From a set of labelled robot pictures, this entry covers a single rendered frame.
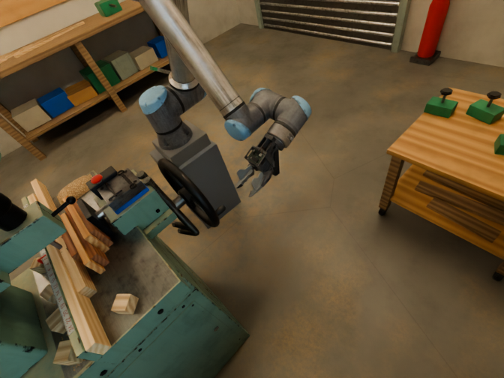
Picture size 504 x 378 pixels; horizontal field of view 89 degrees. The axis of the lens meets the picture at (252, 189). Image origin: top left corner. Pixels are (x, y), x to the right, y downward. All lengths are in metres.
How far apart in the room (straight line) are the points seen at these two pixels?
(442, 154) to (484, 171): 0.15
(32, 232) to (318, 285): 1.23
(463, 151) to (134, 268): 1.29
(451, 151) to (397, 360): 0.92
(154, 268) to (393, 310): 1.16
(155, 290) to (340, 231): 1.22
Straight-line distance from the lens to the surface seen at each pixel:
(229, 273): 1.60
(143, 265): 0.69
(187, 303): 0.85
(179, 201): 0.86
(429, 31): 3.02
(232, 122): 0.88
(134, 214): 0.75
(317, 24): 3.80
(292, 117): 0.90
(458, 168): 1.31
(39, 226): 0.73
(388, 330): 1.48
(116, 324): 0.67
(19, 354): 0.86
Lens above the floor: 1.42
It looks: 49 degrees down
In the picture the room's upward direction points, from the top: 19 degrees counter-clockwise
